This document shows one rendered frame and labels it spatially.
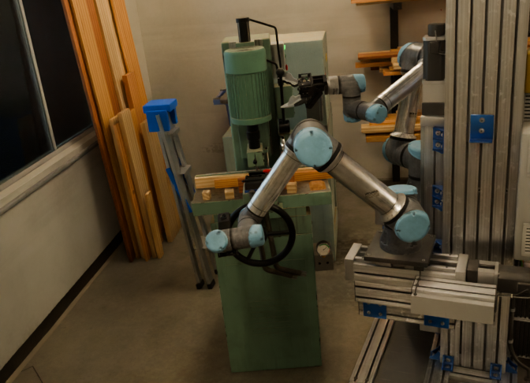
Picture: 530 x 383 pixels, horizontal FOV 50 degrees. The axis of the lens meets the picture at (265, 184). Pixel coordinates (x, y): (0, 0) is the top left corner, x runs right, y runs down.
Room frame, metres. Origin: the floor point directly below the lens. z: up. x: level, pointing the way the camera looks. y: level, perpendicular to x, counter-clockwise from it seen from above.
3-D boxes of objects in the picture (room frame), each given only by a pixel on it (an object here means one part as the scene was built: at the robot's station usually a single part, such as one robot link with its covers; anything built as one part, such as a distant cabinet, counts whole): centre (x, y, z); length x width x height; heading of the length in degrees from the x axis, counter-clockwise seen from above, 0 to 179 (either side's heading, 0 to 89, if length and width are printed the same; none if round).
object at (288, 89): (2.61, -0.13, 1.23); 0.09 x 0.08 x 0.15; 178
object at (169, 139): (3.19, 0.49, 0.58); 0.27 x 0.25 x 1.16; 81
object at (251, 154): (2.42, 0.03, 1.03); 0.14 x 0.07 x 0.09; 178
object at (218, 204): (2.29, 0.02, 0.87); 0.61 x 0.30 x 0.06; 88
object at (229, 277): (2.52, 0.03, 0.36); 0.58 x 0.45 x 0.71; 178
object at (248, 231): (1.75, 0.08, 0.97); 0.11 x 0.11 x 0.08; 87
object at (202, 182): (2.42, 0.02, 0.93); 0.60 x 0.02 x 0.05; 88
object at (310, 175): (2.40, -0.07, 0.92); 0.60 x 0.02 x 0.04; 88
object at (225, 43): (2.69, 0.02, 1.16); 0.22 x 0.22 x 0.72; 88
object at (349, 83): (2.29, -0.39, 1.33); 0.11 x 0.08 x 0.09; 88
